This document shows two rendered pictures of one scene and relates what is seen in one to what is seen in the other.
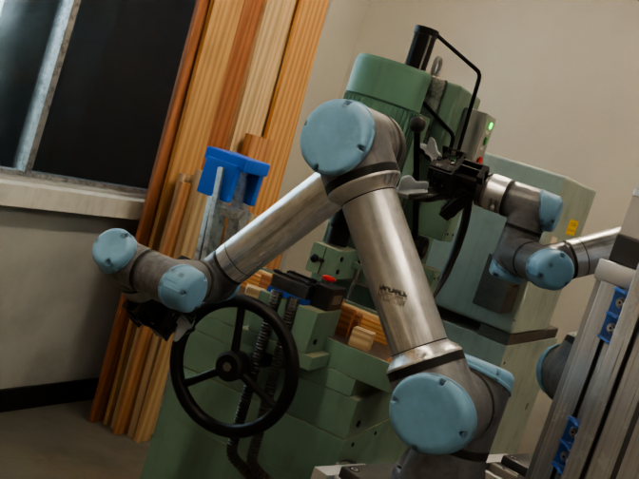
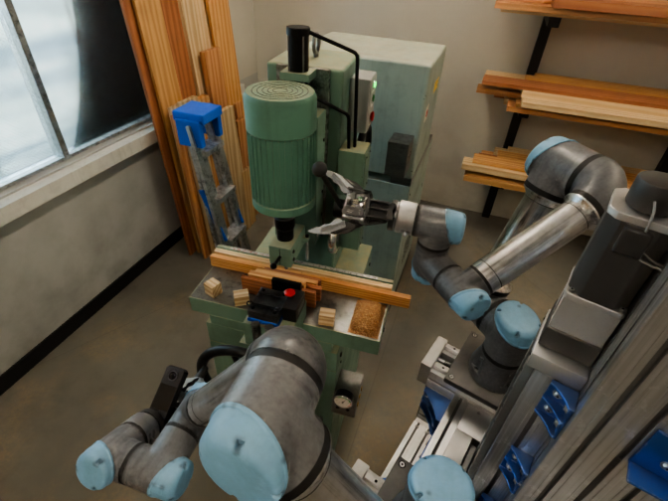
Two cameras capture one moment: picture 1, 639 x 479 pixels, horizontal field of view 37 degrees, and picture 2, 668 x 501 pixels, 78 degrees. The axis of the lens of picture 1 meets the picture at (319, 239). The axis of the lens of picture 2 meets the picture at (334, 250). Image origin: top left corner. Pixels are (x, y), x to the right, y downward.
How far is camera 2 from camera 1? 1.27 m
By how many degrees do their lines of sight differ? 33
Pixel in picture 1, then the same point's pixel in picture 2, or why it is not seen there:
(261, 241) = not seen: hidden behind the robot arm
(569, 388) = (508, 428)
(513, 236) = (428, 256)
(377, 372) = (344, 340)
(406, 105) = (303, 135)
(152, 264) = (134, 479)
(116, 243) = (93, 472)
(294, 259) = not seen: hidden behind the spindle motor
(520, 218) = (431, 243)
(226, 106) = (178, 39)
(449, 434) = not seen: outside the picture
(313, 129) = (212, 465)
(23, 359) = (136, 246)
